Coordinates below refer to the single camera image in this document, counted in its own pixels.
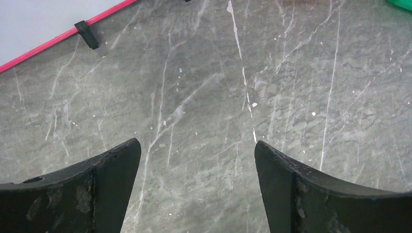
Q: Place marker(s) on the pink framed whiteboard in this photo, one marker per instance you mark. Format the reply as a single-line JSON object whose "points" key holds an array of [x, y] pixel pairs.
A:
{"points": [[28, 27]]}

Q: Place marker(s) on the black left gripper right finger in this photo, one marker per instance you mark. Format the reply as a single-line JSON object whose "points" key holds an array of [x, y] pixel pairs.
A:
{"points": [[300, 199]]}

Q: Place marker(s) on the green plastic bin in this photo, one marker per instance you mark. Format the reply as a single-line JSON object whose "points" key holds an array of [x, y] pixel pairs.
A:
{"points": [[404, 4]]}

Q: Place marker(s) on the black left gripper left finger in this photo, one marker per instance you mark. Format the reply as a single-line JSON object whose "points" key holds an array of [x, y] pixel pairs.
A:
{"points": [[90, 196]]}

